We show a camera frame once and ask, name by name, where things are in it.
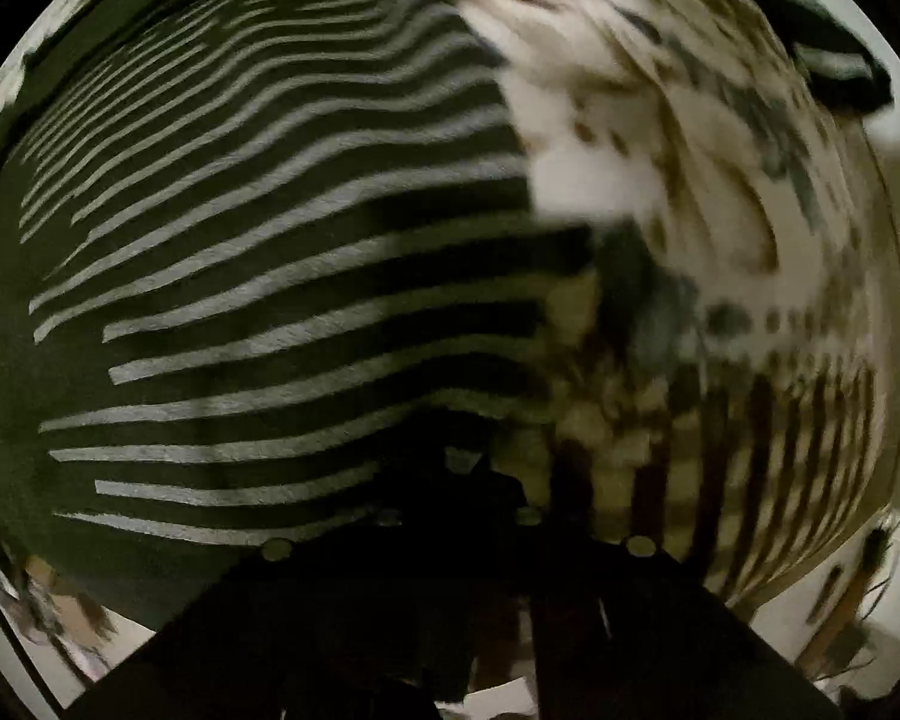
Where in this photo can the folded black grey striped garment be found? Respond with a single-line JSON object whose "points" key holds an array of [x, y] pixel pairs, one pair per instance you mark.
{"points": [[840, 71]]}

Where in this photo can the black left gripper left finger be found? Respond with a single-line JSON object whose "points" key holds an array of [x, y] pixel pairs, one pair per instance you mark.
{"points": [[389, 620]]}

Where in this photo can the dark striped sweater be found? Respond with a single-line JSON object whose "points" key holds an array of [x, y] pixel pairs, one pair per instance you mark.
{"points": [[258, 258]]}

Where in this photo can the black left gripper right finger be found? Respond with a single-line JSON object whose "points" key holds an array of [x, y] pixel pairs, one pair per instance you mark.
{"points": [[620, 631]]}

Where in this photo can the floral bed blanket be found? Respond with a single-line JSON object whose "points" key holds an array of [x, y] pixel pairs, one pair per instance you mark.
{"points": [[717, 363]]}

